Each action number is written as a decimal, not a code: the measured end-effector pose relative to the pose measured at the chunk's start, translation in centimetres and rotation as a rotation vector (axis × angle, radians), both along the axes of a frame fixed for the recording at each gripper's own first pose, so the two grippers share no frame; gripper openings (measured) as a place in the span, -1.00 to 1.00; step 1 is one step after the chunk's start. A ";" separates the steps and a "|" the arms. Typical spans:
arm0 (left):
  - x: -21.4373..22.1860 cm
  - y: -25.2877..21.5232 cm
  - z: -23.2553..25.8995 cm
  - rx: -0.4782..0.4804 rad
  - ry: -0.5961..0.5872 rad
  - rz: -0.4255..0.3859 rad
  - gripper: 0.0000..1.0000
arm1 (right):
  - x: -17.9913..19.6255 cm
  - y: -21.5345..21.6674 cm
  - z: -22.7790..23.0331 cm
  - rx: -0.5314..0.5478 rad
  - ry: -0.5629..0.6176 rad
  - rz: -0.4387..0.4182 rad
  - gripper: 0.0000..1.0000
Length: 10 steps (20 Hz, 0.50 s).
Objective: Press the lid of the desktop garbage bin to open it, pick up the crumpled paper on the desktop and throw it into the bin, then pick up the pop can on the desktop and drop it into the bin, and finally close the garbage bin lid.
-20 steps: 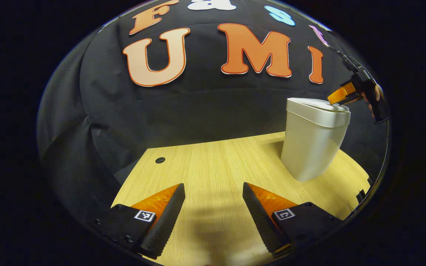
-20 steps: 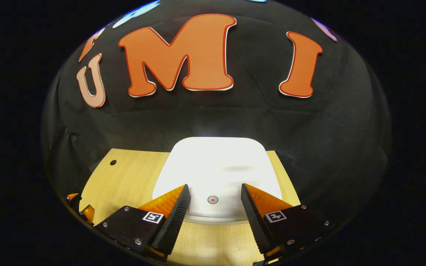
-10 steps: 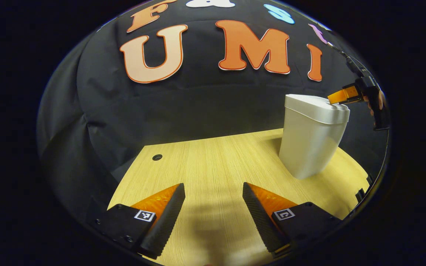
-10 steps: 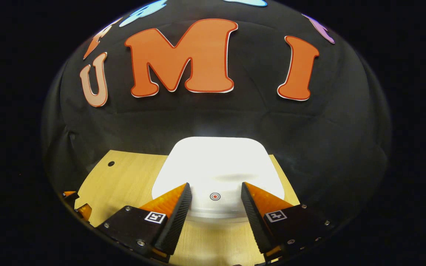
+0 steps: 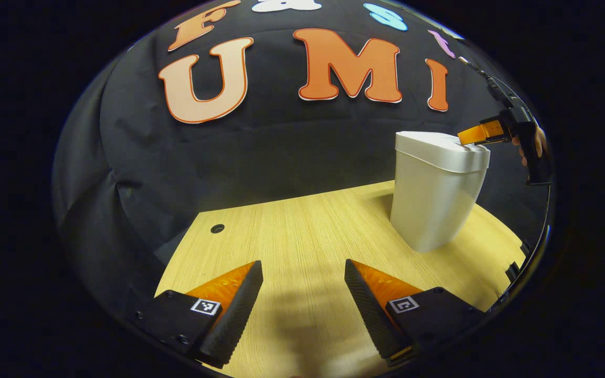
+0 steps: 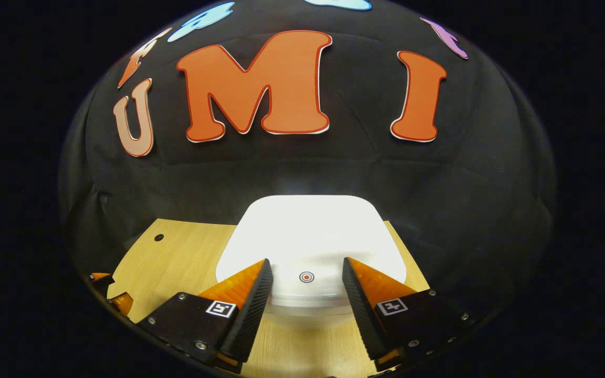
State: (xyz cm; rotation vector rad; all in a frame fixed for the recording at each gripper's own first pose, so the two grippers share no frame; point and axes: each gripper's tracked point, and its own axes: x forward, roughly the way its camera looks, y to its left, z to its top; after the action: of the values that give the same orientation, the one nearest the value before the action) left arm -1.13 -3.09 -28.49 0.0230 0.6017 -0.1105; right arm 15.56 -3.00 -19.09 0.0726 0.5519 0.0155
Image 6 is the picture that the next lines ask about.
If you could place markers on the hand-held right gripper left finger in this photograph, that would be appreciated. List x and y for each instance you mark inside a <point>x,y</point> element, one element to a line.
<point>252,310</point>

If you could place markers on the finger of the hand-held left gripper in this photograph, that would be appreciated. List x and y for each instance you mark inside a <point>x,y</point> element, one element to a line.
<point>102,282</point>
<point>122,303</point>

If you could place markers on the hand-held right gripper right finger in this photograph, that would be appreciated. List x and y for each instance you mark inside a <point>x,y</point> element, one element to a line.
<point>363,310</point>

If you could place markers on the white desktop garbage bin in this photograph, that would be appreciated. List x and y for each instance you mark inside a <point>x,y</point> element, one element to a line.
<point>308,236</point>

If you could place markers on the wooden desktop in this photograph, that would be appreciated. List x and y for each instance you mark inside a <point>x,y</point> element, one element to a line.
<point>181,257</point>

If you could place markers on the black backdrop cloth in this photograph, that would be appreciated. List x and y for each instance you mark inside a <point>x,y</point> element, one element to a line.
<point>360,168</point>

